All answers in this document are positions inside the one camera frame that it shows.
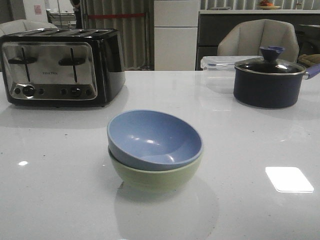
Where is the green bowl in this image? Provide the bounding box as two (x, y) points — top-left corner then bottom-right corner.
(108, 151), (203, 193)

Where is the beige chair right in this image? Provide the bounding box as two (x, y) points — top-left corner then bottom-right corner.
(217, 19), (300, 63)

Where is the beige chair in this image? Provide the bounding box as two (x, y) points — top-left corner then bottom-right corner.
(0, 19), (57, 37)
(217, 19), (300, 63)

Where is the dark blue saucepan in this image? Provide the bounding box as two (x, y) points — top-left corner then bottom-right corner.
(233, 63), (320, 109)

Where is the white refrigerator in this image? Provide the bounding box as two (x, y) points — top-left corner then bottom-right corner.
(154, 0), (201, 71)

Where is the glass pot lid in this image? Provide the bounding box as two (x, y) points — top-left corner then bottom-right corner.
(234, 46), (306, 76)

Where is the dark kitchen counter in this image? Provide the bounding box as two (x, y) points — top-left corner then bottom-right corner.
(195, 9), (320, 70)

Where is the blue bowl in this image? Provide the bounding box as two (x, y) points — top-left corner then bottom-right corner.
(107, 109), (203, 171)

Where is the yellow-brown cloth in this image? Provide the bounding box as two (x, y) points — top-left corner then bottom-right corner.
(298, 53), (320, 67)

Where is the black and chrome toaster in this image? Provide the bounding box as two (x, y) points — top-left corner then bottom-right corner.
(0, 28), (125, 108)

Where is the beige chair left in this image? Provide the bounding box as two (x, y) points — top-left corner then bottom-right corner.
(0, 19), (57, 37)

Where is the fruit plate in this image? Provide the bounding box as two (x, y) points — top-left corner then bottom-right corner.
(257, 0), (281, 10)

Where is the clear plastic food container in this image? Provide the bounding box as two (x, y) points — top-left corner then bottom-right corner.
(200, 55), (260, 94)

